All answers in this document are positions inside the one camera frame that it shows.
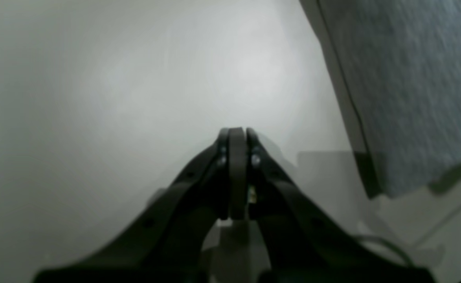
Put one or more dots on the grey T-shirt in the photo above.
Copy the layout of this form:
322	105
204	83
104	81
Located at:
401	61

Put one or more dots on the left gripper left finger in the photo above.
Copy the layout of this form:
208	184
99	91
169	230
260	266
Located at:
163	244

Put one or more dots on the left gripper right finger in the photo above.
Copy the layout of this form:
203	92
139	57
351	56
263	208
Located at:
303	244

